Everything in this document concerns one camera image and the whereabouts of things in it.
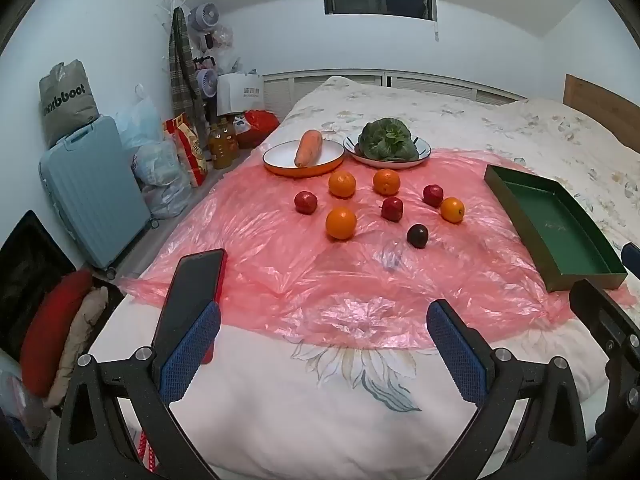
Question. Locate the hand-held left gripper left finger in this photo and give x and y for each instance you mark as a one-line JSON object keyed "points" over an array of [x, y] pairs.
{"points": [[190, 350]]}

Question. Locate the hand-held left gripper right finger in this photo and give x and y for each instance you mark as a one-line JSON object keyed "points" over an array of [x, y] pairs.
{"points": [[455, 355]]}

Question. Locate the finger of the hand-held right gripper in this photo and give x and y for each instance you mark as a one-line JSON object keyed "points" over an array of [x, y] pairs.
{"points": [[632, 256], [600, 310]]}

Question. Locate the red apple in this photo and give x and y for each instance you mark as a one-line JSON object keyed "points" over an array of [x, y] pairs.
{"points": [[305, 202], [433, 195], [392, 208]]}

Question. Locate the blue-rimmed white plate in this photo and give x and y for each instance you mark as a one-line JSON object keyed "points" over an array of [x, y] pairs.
{"points": [[390, 164]]}

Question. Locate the smartphone with red case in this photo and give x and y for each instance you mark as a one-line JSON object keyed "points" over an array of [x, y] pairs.
{"points": [[195, 280]]}

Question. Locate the green tray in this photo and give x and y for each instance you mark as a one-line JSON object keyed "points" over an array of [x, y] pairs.
{"points": [[555, 220]]}

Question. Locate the beige pillow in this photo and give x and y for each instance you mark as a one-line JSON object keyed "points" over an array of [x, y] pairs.
{"points": [[85, 330]]}

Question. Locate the dark purple plum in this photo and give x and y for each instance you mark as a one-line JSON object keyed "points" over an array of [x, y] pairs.
{"points": [[417, 236]]}

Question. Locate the pink plastic sheet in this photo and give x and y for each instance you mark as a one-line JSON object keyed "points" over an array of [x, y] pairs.
{"points": [[280, 260]]}

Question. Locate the red pillow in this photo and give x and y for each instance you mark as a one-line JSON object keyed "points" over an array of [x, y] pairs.
{"points": [[50, 330]]}

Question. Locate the orange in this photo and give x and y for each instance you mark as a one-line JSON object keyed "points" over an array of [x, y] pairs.
{"points": [[386, 182], [452, 210], [341, 223], [342, 184]]}

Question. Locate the wooden headboard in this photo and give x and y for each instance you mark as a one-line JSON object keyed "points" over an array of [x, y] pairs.
{"points": [[600, 105]]}

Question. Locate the white plastic bag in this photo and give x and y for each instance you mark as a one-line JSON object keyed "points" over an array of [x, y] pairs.
{"points": [[160, 175]]}

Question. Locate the black bag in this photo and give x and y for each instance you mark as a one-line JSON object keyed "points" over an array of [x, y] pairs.
{"points": [[30, 265]]}

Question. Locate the light blue suitcase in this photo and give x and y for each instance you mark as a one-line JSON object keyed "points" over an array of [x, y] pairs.
{"points": [[90, 195]]}

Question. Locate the cooking oil bottle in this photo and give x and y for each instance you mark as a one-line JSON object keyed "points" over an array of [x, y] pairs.
{"points": [[219, 150], [231, 140]]}

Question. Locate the orange rice bag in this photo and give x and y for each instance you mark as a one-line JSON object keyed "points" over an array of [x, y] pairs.
{"points": [[187, 147]]}

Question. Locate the orange-rimmed white plate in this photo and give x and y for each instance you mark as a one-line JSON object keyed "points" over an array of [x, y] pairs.
{"points": [[280, 157]]}

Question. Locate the bok choy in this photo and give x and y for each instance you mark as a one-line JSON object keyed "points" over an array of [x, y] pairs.
{"points": [[387, 139]]}

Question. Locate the red plastic bag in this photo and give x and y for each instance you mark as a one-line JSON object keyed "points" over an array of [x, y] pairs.
{"points": [[260, 127]]}

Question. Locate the carrot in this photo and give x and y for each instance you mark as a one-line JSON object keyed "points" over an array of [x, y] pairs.
{"points": [[308, 149]]}

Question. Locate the pale blue plastic bag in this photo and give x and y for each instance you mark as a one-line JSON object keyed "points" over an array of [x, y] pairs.
{"points": [[140, 120]]}

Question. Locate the white paper bag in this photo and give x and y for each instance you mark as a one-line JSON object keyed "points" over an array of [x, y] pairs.
{"points": [[240, 92]]}

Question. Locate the small grey fan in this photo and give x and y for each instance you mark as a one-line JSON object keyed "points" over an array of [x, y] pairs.
{"points": [[207, 82], [205, 16]]}

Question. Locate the grey fabric bag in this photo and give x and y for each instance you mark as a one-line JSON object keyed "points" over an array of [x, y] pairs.
{"points": [[67, 105]]}

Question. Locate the plaid coat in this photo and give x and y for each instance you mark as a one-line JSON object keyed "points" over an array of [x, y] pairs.
{"points": [[182, 65]]}

